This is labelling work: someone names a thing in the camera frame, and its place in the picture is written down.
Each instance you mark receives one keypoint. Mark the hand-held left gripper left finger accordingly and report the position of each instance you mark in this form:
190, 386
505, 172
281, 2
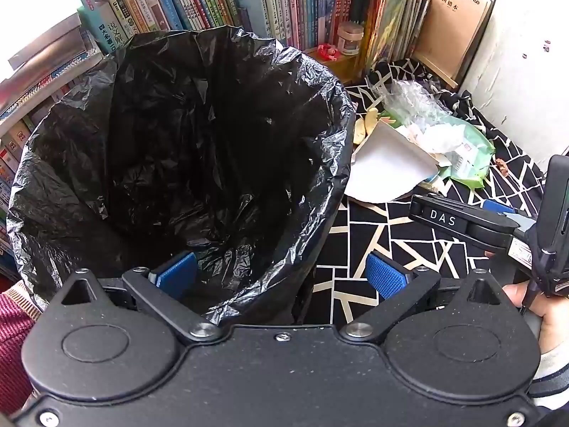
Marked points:
178, 271

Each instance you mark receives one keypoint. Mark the clear plastic bag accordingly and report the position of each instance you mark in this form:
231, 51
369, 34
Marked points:
413, 102

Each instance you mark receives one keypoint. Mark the pale bread slice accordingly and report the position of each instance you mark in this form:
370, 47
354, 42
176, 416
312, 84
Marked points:
358, 132

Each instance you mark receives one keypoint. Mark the small brown scrap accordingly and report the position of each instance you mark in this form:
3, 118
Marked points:
503, 167

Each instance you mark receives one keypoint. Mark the person's left forearm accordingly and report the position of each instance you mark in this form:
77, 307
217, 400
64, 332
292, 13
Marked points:
13, 333

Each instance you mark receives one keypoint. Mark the row of upright books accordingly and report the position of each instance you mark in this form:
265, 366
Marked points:
195, 4

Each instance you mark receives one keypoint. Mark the white paper sheet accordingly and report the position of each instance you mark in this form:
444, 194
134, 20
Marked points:
382, 164

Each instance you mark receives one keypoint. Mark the small white-lidded jar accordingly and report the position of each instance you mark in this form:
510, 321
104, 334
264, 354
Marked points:
350, 40

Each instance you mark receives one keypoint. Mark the black lined trash bin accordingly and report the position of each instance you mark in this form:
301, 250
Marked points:
178, 142

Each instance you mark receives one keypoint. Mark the bread slice with orange crust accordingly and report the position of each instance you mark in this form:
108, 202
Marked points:
371, 122

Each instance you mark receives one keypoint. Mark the green plastic packaging bag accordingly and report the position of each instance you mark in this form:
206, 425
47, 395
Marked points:
478, 151

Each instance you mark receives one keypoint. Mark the person's right forearm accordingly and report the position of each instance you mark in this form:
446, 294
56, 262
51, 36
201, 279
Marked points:
553, 378

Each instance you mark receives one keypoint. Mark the brown kraft notebook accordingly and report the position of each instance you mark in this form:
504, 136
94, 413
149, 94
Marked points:
453, 31

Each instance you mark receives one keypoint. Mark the wooden book stand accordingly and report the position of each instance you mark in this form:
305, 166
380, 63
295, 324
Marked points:
438, 73

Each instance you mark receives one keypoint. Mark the red crochet flower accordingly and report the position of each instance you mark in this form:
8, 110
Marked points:
329, 51

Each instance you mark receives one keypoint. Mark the row of thin picture books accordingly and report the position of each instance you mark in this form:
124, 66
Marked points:
391, 18

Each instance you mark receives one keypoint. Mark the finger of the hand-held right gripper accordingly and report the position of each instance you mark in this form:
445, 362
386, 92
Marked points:
498, 207
440, 220

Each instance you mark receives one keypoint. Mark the wooden desk shelf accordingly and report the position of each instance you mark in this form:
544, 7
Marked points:
346, 69

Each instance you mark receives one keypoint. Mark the stack of flat spiral notebooks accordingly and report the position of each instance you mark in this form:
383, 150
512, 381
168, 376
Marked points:
53, 49

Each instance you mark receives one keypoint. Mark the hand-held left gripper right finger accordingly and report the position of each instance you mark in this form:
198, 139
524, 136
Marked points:
386, 278

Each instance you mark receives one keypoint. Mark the person's right hand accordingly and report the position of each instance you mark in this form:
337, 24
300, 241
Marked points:
555, 329

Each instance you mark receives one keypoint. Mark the black and white patterned cloth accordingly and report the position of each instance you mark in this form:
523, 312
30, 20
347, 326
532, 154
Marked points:
400, 240

